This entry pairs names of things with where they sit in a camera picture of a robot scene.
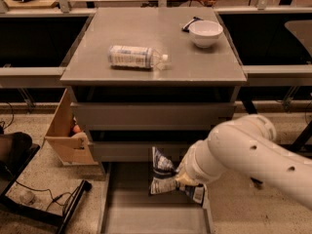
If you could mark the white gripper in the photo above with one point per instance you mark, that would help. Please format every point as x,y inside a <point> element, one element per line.
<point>189,168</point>

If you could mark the blue chip bag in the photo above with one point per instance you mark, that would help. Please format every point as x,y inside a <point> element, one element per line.
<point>164,178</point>

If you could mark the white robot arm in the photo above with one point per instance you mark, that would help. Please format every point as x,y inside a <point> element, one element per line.
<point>247,145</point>

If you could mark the grey open bottom drawer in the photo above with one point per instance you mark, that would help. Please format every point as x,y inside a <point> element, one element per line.
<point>129,208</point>

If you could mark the grey drawer cabinet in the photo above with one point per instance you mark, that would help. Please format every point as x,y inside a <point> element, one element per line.
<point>191,74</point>

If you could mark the grey top drawer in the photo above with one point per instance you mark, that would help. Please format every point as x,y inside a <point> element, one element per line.
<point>151,116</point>

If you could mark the cardboard box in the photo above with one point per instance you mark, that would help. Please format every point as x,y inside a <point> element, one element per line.
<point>72,149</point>

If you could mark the orange fruit in box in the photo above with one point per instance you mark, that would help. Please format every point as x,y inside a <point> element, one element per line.
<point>76,129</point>

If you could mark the clear plastic water bottle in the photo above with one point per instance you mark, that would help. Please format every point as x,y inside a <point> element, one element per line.
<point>135,57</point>

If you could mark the white ceramic bowl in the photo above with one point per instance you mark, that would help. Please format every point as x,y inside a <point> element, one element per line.
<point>205,33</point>

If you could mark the black and white pen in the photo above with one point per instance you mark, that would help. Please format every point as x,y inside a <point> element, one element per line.
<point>185,28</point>

